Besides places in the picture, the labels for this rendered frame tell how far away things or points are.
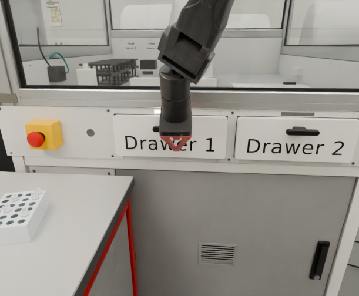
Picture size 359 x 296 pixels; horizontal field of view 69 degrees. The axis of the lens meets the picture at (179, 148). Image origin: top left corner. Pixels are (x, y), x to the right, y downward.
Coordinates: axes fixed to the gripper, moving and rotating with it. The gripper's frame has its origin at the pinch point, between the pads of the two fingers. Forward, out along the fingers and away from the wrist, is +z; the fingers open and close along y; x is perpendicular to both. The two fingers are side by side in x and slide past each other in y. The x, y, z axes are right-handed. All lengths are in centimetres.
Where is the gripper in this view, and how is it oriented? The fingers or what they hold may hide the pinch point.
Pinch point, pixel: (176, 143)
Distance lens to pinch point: 61.3
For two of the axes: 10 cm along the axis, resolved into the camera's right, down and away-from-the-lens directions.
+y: 0.2, -7.6, 6.5
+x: -10.0, -0.1, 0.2
